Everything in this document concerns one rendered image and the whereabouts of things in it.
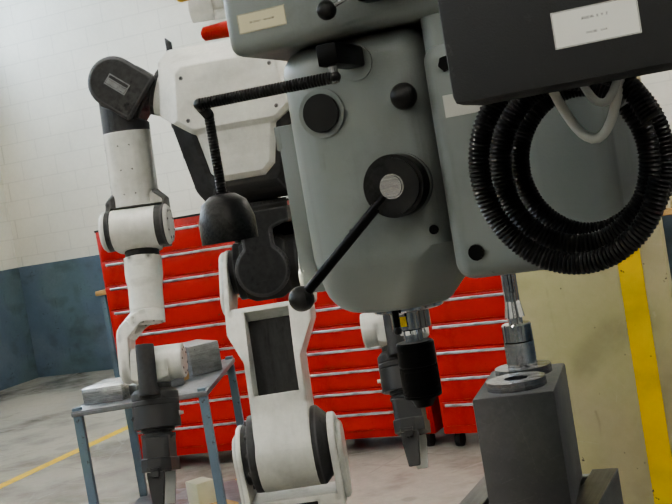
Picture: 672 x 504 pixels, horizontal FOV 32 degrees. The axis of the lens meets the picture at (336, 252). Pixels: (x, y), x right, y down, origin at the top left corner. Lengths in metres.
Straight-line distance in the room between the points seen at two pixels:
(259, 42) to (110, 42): 10.94
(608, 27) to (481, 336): 5.21
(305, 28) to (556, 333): 1.96
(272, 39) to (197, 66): 0.82
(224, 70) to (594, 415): 1.52
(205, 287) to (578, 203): 5.60
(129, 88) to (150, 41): 9.80
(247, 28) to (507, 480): 0.78
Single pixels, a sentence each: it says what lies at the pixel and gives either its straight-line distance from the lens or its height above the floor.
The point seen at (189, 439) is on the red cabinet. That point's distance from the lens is 6.99.
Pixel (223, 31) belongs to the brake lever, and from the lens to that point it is 1.62.
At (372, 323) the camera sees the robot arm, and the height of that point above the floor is 1.21.
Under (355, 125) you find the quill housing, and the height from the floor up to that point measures 1.53.
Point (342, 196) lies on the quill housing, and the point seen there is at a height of 1.45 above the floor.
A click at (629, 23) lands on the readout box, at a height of 1.55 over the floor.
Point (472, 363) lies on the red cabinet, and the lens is 6.21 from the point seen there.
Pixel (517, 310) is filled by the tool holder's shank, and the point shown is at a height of 1.23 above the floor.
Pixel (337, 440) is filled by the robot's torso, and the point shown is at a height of 1.02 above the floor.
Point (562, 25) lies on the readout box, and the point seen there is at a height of 1.56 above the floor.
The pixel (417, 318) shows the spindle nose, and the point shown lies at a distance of 1.42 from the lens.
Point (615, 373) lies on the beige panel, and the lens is 3.18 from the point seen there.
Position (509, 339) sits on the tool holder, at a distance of 1.87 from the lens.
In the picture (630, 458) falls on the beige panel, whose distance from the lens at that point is 3.23.
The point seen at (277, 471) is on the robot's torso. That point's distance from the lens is 2.13.
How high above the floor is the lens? 1.46
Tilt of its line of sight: 3 degrees down
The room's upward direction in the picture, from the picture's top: 10 degrees counter-clockwise
